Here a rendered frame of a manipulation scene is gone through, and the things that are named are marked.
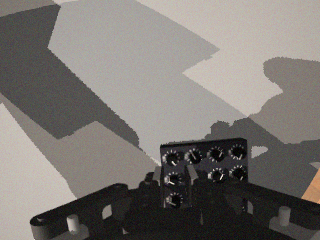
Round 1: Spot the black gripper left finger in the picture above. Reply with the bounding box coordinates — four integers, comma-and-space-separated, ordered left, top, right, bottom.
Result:
30, 166, 165, 240

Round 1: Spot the black knob box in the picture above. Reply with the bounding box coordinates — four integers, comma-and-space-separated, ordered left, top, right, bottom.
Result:
160, 138, 248, 209

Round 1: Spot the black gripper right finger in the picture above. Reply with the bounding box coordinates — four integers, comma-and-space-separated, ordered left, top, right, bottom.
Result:
184, 165, 320, 240

